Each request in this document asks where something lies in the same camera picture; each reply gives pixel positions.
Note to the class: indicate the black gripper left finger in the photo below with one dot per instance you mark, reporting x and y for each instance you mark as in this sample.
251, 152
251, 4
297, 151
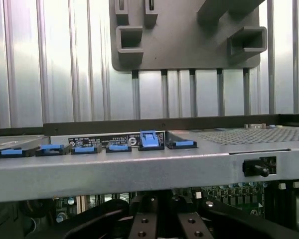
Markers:
134, 224

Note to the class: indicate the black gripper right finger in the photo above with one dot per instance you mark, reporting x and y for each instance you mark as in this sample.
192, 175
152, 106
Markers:
239, 226

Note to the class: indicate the green motherboard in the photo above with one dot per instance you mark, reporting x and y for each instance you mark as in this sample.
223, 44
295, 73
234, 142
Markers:
239, 198

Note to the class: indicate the black and grey PC case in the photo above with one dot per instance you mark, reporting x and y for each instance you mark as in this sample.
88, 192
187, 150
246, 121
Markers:
139, 171

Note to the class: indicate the blue slot latch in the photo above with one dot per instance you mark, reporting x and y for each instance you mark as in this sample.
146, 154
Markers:
118, 148
148, 139
11, 153
52, 148
184, 144
83, 150

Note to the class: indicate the grey parts rack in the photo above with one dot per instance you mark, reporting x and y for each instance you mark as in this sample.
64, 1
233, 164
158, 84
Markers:
179, 44

